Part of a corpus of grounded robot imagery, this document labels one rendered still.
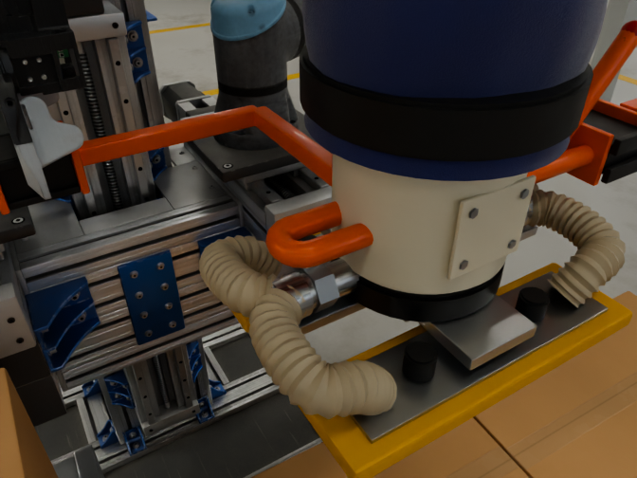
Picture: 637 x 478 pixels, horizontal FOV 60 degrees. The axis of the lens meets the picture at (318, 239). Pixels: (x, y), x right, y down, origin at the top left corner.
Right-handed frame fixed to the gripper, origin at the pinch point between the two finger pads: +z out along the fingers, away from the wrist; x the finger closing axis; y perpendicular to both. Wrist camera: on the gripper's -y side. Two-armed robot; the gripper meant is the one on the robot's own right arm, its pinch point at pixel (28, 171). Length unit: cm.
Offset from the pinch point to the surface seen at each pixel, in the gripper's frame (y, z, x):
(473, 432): 58, 63, -20
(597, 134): 51, -3, -29
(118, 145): 9.1, -1.1, -1.3
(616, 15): 304, 47, 127
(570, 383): 83, 63, -21
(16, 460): -9.7, 22.5, -15.9
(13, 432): -9.5, 22.6, -12.3
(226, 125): 21.6, -0.6, -1.3
